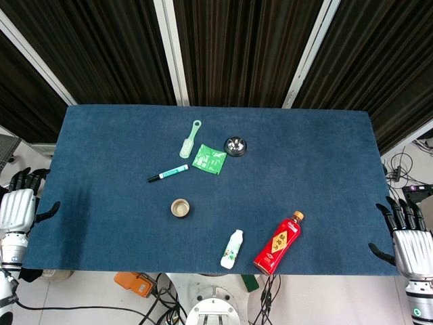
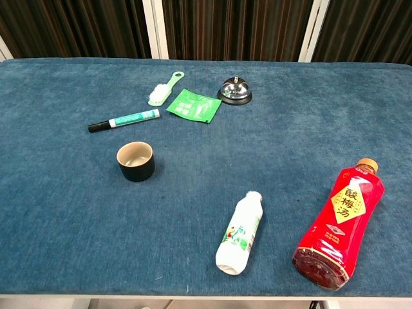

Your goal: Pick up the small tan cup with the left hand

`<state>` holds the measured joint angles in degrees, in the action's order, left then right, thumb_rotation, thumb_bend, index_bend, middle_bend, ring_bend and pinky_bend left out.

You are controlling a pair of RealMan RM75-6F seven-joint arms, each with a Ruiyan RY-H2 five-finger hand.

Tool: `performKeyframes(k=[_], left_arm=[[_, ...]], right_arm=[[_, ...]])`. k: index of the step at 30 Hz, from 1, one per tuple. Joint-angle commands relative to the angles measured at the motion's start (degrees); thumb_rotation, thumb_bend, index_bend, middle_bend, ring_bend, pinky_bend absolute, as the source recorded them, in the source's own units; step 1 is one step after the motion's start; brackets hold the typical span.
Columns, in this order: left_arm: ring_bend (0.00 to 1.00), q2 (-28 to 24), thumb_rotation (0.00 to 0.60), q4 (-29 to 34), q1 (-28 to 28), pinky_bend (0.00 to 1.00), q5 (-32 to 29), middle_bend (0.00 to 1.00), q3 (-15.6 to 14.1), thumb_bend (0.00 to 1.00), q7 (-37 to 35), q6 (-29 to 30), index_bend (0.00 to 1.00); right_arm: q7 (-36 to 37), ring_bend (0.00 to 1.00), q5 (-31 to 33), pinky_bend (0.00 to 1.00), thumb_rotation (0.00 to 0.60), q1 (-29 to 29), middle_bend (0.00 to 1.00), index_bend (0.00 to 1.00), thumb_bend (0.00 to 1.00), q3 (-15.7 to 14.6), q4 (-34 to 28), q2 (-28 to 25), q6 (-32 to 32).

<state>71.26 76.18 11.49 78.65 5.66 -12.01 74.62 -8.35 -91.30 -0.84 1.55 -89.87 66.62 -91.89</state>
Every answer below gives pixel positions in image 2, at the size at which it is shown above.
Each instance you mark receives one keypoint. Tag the small black ceramic cup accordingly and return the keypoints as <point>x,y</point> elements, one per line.
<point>136,169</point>

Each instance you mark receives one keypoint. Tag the blue velvet table cloth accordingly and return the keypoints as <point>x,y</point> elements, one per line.
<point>206,180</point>

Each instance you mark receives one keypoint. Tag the green foil sachet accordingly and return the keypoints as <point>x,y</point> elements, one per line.
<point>193,106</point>

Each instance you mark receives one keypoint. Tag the chrome desk call bell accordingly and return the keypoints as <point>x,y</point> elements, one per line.
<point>235,90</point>

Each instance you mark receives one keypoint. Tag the light green cleaning brush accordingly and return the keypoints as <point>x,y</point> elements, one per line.
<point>162,91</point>

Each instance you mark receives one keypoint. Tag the green white marker pen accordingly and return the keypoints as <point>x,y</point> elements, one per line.
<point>128,119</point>

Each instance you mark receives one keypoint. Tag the white plastic drink bottle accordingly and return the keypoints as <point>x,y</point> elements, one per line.
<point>239,236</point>

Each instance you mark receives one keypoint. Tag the dark brown pleated curtain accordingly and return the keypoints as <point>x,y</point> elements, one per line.
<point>235,29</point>

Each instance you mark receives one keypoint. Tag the red plum juice bottle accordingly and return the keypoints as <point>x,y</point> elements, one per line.
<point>341,225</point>

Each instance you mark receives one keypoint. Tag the white partition post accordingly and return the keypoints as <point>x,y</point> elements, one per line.
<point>155,28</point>
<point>4,50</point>
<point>310,30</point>

